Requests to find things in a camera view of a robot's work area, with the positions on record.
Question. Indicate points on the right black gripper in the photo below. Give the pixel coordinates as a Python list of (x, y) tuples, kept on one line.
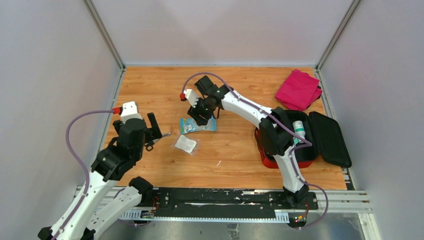
[(195, 113)]

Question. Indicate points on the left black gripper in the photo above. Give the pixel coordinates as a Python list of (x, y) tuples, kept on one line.
[(154, 132)]

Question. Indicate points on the black handled scissors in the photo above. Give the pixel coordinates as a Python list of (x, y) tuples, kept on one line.
[(149, 145)]

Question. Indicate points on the blue white mask packet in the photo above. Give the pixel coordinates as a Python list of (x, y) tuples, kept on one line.
[(189, 125)]

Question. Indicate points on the clear bag white gauze pad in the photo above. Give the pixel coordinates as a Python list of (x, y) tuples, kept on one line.
[(187, 145)]

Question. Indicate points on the small white plastic bottle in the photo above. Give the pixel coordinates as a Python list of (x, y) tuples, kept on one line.
[(299, 129)]

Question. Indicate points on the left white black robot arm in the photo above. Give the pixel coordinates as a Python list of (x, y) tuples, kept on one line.
[(84, 220)]

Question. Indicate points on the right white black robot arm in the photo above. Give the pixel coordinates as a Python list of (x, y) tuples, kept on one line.
[(276, 132)]

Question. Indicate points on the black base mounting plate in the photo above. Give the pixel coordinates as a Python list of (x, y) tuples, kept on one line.
[(225, 203)]

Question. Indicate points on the pink folded cloth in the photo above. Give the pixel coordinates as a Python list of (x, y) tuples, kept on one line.
[(298, 91)]

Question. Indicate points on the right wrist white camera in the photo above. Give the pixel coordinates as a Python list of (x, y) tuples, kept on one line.
[(190, 96)]

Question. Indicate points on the wrist white camera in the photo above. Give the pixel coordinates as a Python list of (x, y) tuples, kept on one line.
[(190, 96), (128, 110)]

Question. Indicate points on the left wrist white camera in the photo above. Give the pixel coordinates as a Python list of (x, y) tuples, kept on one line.
[(128, 110)]

